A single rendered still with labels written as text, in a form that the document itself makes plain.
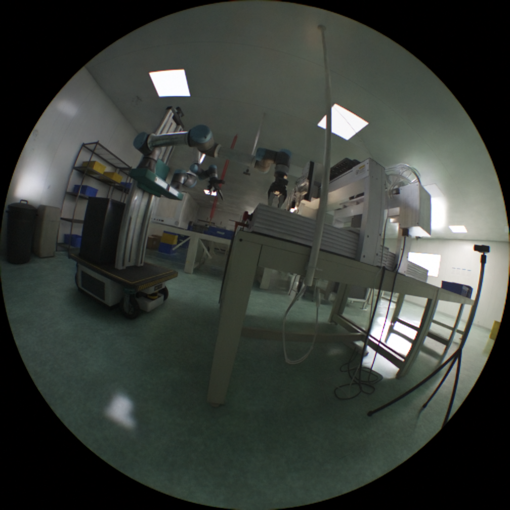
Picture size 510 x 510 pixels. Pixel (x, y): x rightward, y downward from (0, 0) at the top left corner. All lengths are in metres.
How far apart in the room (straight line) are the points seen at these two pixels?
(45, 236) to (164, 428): 2.66
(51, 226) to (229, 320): 2.76
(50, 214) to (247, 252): 2.75
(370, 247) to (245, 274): 0.50
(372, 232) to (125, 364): 1.30
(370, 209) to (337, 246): 0.22
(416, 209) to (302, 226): 0.62
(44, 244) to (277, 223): 2.88
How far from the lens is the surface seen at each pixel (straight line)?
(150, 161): 1.31
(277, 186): 0.89
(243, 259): 0.51
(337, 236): 0.67
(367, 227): 0.74
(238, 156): 1.10
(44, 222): 2.87
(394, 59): 2.32
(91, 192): 3.27
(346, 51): 2.25
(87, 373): 1.00
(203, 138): 1.03
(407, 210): 1.00
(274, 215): 0.57
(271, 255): 0.52
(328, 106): 0.84
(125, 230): 1.44
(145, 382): 0.94
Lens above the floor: 0.71
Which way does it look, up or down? 2 degrees down
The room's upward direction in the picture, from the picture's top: 13 degrees clockwise
